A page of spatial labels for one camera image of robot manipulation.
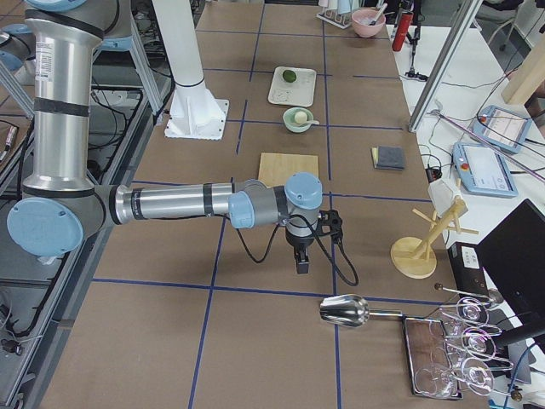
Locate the bamboo cutting board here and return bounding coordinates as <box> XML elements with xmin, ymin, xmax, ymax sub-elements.
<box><xmin>258</xmin><ymin>153</ymin><xmax>319</xmax><ymax>187</ymax></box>

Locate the black square frame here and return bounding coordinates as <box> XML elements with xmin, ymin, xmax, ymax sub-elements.
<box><xmin>402</xmin><ymin>317</ymin><xmax>450</xmax><ymax>398</ymax></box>

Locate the far wine glass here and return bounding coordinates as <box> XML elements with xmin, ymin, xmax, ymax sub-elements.
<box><xmin>439</xmin><ymin>297</ymin><xmax>489</xmax><ymax>335</ymax></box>

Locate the middle wine glass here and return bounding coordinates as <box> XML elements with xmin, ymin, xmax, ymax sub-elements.
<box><xmin>428</xmin><ymin>325</ymin><xmax>496</xmax><ymax>366</ymax></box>

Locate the near teach pendant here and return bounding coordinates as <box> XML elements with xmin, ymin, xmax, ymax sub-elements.
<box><xmin>452</xmin><ymin>142</ymin><xmax>519</xmax><ymax>198</ymax></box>

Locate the near wine glass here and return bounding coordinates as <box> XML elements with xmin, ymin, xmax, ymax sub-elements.
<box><xmin>410</xmin><ymin>358</ymin><xmax>514</xmax><ymax>400</ymax></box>

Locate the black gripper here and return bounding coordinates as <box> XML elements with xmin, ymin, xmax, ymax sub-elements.
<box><xmin>294</xmin><ymin>246</ymin><xmax>310</xmax><ymax>274</ymax></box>

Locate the green avocado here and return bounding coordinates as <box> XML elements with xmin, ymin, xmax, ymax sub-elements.
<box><xmin>282</xmin><ymin>69</ymin><xmax>297</xmax><ymax>84</ymax></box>

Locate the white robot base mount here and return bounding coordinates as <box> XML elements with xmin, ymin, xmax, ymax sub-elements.
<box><xmin>152</xmin><ymin>0</ymin><xmax>229</xmax><ymax>141</ymax></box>

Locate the wooden mug stand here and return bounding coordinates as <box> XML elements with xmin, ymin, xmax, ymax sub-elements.
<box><xmin>390</xmin><ymin>195</ymin><xmax>479</xmax><ymax>279</ymax></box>

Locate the white paper cup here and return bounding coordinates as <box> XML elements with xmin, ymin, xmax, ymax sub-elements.
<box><xmin>427</xmin><ymin>179</ymin><xmax>461</xmax><ymax>217</ymax></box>

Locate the teach pendant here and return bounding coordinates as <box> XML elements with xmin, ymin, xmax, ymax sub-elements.
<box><xmin>471</xmin><ymin>105</ymin><xmax>531</xmax><ymax>153</ymax></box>
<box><xmin>452</xmin><ymin>142</ymin><xmax>519</xmax><ymax>198</ymax></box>

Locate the red bottle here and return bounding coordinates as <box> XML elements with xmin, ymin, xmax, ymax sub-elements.
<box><xmin>392</xmin><ymin>11</ymin><xmax>413</xmax><ymax>52</ymax></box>

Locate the white bear tray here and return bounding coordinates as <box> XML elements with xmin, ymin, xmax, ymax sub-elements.
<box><xmin>267</xmin><ymin>66</ymin><xmax>317</xmax><ymax>107</ymax></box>

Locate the wine glass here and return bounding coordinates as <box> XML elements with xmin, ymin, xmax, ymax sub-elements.
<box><xmin>439</xmin><ymin>297</ymin><xmax>489</xmax><ymax>335</ymax></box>
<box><xmin>428</xmin><ymin>325</ymin><xmax>496</xmax><ymax>366</ymax></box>
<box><xmin>410</xmin><ymin>358</ymin><xmax>514</xmax><ymax>400</ymax></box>

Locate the green ceramic bowl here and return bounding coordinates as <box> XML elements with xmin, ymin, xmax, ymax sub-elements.
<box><xmin>283</xmin><ymin>107</ymin><xmax>314</xmax><ymax>133</ymax></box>

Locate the far teach pendant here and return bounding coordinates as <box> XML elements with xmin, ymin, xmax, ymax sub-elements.
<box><xmin>471</xmin><ymin>105</ymin><xmax>531</xmax><ymax>153</ymax></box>

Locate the black monitor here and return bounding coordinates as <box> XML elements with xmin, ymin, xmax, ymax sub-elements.
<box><xmin>477</xmin><ymin>199</ymin><xmax>545</xmax><ymax>317</ymax></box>

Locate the grey folded cloth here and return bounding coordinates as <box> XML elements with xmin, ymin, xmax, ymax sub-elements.
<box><xmin>370</xmin><ymin>146</ymin><xmax>405</xmax><ymax>170</ymax></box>

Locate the steel scoop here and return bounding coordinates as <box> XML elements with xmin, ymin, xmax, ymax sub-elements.
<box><xmin>319</xmin><ymin>294</ymin><xmax>404</xmax><ymax>328</ymax></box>

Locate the aluminium frame post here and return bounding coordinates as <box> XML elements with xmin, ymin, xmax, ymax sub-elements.
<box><xmin>408</xmin><ymin>0</ymin><xmax>483</xmax><ymax>133</ymax></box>

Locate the white steamed bun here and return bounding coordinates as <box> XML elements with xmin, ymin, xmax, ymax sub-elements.
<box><xmin>294</xmin><ymin>111</ymin><xmax>308</xmax><ymax>124</ymax></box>

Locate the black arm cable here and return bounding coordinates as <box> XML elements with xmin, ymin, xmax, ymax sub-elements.
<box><xmin>234</xmin><ymin>208</ymin><xmax>359</xmax><ymax>286</ymax></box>

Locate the pink ribbed pot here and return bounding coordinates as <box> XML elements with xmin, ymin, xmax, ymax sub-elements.
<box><xmin>351</xmin><ymin>9</ymin><xmax>386</xmax><ymax>38</ymax></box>

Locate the white wire rack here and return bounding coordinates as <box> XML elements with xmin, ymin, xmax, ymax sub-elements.
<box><xmin>316</xmin><ymin>0</ymin><xmax>353</xmax><ymax>29</ymax></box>

